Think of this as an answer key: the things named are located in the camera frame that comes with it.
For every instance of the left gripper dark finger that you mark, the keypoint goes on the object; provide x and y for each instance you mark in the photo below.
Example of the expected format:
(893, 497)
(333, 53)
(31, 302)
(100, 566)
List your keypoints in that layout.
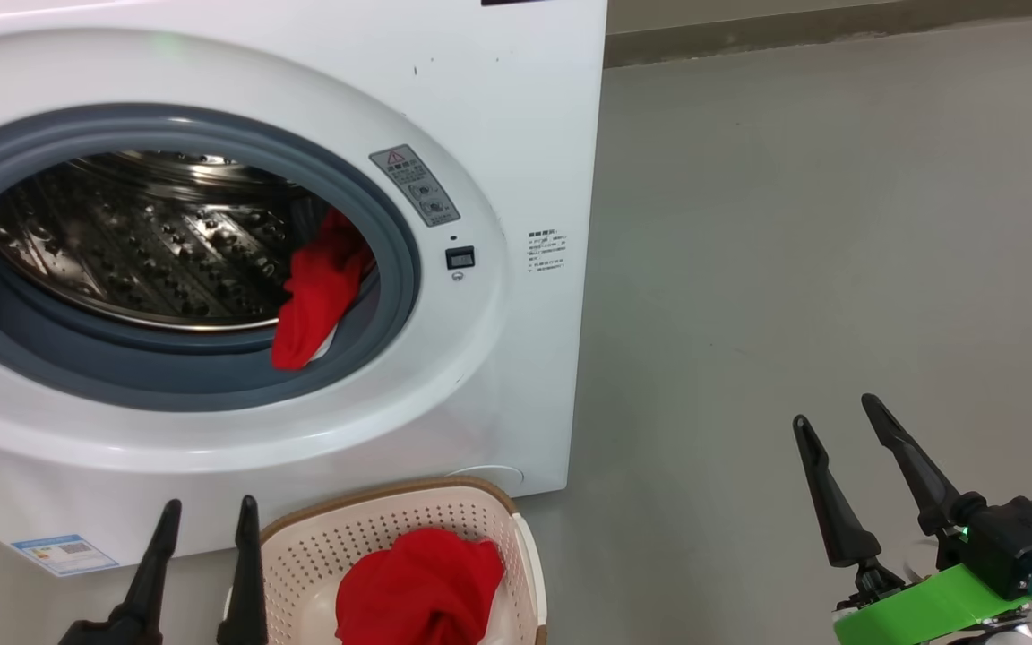
(247, 591)
(150, 582)

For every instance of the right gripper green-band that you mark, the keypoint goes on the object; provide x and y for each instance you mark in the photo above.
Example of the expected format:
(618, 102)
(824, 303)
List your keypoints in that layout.
(919, 614)

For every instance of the red garment with white trim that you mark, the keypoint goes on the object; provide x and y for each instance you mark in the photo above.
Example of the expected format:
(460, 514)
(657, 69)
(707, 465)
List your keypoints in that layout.
(319, 296)

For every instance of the cream laundry basket brown rim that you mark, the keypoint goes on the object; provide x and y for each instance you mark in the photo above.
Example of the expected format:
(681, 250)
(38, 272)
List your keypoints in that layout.
(319, 555)

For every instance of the grey rubber door gasket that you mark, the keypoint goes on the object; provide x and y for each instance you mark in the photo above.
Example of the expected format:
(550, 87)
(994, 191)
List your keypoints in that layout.
(167, 367)

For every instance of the black door lock socket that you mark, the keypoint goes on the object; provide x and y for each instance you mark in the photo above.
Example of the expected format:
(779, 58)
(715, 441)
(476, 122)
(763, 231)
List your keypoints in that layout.
(460, 258)

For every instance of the white front-load washing machine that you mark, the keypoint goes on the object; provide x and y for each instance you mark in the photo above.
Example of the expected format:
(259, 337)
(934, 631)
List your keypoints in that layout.
(498, 116)

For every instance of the blue white energy label sticker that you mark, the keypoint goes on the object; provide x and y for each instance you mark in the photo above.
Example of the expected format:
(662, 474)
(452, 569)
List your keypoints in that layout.
(64, 555)

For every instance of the round white filter cover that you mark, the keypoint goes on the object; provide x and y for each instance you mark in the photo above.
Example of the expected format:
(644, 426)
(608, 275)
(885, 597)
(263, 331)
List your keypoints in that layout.
(494, 477)

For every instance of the steel washer drum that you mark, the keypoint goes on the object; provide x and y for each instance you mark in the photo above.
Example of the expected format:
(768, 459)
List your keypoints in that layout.
(140, 242)

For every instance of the small printed text label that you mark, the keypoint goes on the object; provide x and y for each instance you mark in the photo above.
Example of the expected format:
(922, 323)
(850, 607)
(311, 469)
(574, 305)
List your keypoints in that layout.
(546, 253)

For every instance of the grey warning sticker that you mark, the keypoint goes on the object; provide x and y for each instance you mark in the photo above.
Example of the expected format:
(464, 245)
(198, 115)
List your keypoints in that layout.
(415, 185)

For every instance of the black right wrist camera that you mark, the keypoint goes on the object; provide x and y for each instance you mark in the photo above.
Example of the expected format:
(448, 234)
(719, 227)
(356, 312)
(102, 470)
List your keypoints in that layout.
(1018, 542)

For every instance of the grey wall baseboard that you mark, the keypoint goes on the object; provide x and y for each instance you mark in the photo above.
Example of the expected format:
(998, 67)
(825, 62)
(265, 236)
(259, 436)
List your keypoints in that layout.
(749, 38)

